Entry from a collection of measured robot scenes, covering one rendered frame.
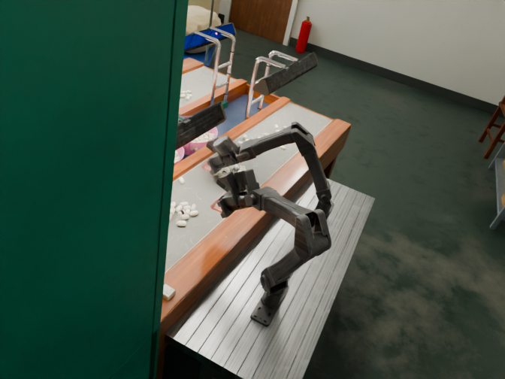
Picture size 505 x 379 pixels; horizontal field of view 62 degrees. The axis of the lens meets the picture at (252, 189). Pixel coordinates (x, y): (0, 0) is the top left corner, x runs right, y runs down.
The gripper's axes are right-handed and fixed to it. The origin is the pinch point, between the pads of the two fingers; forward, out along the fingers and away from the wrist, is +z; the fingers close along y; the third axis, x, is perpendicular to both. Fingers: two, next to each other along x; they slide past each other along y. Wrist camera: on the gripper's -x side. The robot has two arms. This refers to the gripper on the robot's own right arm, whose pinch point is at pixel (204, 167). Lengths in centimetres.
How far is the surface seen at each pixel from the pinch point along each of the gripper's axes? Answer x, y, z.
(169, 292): 20, 66, -28
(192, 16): -102, -233, 147
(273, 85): -19, -40, -26
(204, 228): 15.9, 31.3, -16.1
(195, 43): -54, -53, 16
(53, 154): -31, 106, -81
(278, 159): 15.3, -34.6, -15.3
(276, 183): 20.0, -12.2, -24.7
